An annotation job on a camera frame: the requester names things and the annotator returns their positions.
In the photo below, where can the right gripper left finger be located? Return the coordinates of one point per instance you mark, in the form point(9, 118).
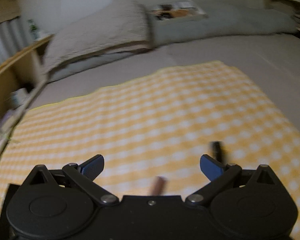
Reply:
point(83, 176)

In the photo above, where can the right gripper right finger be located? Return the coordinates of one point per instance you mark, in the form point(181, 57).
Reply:
point(220, 176)

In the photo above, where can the black cardboard box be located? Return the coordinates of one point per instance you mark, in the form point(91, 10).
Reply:
point(6, 231)

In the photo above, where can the black round puck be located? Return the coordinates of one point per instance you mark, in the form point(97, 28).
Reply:
point(218, 152)

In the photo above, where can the yellow checkered mat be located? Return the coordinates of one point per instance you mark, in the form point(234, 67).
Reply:
point(159, 125)

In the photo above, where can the tissue box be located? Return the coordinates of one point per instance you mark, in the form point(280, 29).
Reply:
point(18, 98)

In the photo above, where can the wooden shelf unit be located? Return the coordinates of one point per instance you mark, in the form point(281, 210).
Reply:
point(24, 68)

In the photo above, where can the grey duvet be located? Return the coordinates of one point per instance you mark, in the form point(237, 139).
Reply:
point(223, 20)

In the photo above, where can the beige textured pillow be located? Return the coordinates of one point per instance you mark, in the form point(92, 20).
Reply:
point(121, 26)

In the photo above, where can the white tray with items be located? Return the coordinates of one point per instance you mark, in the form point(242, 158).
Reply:
point(174, 12)

